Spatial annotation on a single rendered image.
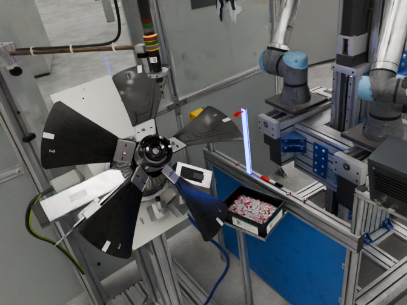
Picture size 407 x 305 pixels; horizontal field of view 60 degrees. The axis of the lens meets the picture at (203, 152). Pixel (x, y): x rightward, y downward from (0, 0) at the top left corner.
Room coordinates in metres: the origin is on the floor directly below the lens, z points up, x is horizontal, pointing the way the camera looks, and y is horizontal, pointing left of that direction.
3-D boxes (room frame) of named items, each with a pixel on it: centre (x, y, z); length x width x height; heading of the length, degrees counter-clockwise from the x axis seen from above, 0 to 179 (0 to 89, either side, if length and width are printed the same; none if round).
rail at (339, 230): (1.22, -0.25, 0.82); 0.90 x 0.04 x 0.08; 32
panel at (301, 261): (1.22, -0.25, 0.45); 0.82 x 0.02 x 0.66; 32
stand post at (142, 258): (1.32, 0.40, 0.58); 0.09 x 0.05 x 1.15; 122
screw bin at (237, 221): (1.07, -0.15, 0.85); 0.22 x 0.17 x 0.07; 46
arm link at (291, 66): (1.63, -0.50, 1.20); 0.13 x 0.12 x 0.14; 31
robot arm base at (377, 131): (1.18, -0.72, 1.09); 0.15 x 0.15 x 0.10
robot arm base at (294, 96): (1.63, -0.51, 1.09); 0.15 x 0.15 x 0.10
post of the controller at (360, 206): (0.85, -0.48, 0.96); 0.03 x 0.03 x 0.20; 32
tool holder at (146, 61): (1.12, 0.11, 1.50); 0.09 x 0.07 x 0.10; 67
